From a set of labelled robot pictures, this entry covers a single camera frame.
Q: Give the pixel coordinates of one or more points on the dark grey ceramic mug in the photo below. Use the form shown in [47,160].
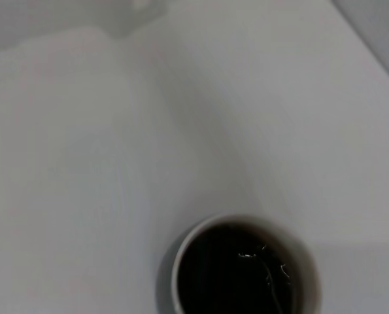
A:
[307,278]

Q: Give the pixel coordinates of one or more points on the dark coffee liquid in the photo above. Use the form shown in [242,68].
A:
[220,278]

